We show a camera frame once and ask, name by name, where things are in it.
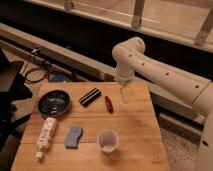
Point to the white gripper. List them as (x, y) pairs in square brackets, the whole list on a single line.
[(124, 76)]

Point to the red chili pepper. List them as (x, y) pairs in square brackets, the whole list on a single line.
[(108, 104)]

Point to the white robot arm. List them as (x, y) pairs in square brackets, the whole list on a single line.
[(191, 89)]

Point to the black box with white stripes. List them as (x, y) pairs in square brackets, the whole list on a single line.
[(90, 97)]

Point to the white plastic cup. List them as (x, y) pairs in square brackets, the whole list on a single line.
[(108, 141)]

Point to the blue sponge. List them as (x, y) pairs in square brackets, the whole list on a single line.
[(73, 137)]

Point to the blue object on floor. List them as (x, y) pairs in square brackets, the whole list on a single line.
[(58, 78)]

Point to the dark round bowl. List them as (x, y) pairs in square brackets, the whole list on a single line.
[(54, 103)]

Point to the white squeeze tube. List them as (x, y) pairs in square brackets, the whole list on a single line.
[(45, 137)]

